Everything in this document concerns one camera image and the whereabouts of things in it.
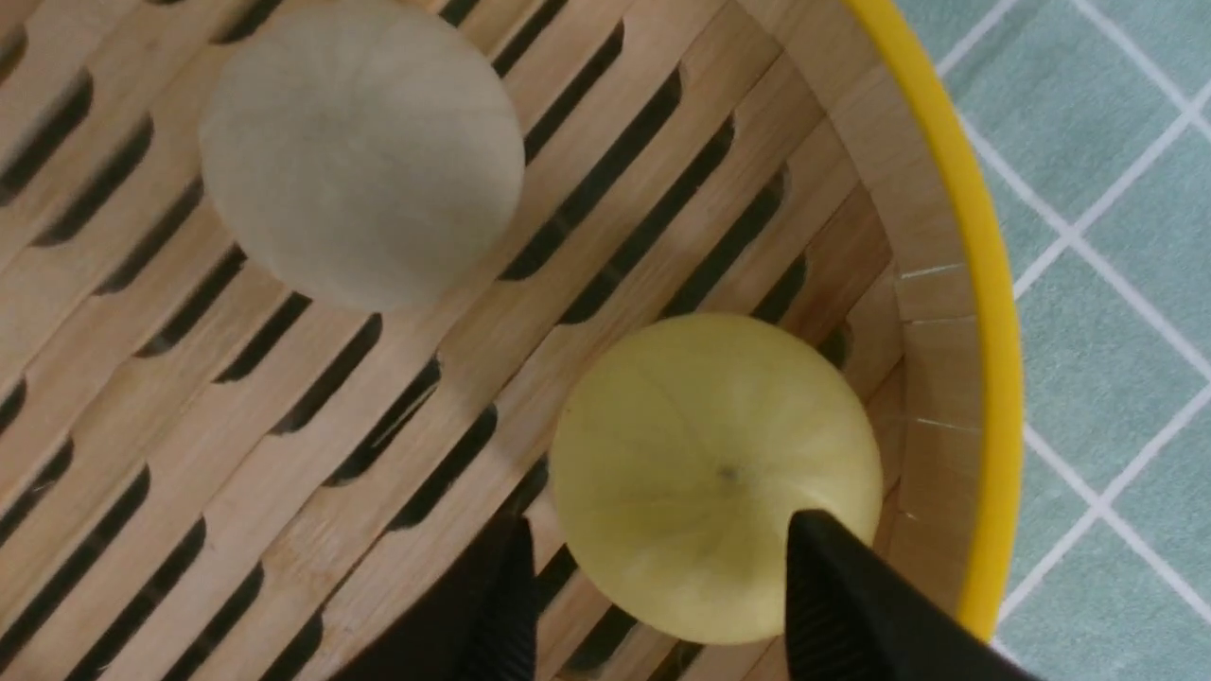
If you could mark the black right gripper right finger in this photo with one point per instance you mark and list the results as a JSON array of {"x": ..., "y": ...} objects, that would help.
[{"x": 849, "y": 616}]

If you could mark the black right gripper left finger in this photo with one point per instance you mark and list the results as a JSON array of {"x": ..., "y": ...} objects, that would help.
[{"x": 478, "y": 621}]

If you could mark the yellow steamed bun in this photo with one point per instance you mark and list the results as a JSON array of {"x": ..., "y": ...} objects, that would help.
[{"x": 681, "y": 456}]

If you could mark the white steamed bun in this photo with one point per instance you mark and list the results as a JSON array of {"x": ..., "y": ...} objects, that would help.
[{"x": 365, "y": 153}]

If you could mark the bamboo steamer basket yellow rim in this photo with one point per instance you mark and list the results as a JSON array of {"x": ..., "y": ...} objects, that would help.
[{"x": 208, "y": 476}]

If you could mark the green checkered tablecloth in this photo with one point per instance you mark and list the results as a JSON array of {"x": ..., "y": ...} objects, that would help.
[{"x": 1090, "y": 119}]

